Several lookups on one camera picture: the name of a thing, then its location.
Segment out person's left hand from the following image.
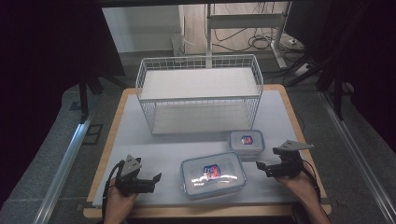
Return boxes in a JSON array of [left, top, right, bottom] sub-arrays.
[[106, 176, 140, 217]]

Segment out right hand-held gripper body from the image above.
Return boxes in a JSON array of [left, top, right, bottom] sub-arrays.
[[269, 139, 315, 179]]

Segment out person's right hand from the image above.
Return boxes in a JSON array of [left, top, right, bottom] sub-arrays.
[[275, 170, 319, 203]]

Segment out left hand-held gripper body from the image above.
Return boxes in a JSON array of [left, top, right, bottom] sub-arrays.
[[115, 154, 156, 198]]

